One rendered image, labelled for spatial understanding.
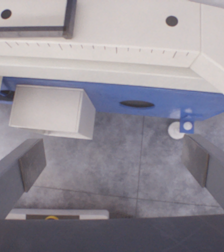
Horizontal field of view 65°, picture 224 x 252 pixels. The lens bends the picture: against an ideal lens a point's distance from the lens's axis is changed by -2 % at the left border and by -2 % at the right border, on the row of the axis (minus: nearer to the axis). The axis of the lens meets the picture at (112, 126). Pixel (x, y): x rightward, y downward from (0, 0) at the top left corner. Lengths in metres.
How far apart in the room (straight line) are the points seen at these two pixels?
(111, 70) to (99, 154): 0.76
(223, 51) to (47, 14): 0.31
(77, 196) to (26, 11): 0.96
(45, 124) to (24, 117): 0.08
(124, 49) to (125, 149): 0.82
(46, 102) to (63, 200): 0.69
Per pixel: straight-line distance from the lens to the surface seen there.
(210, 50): 0.36
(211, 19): 0.39
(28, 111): 0.66
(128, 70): 0.39
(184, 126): 0.96
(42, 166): 0.16
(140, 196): 1.12
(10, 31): 0.38
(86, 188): 1.13
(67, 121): 0.61
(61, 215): 1.04
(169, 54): 0.34
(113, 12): 0.37
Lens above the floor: 1.09
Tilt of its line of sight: 81 degrees down
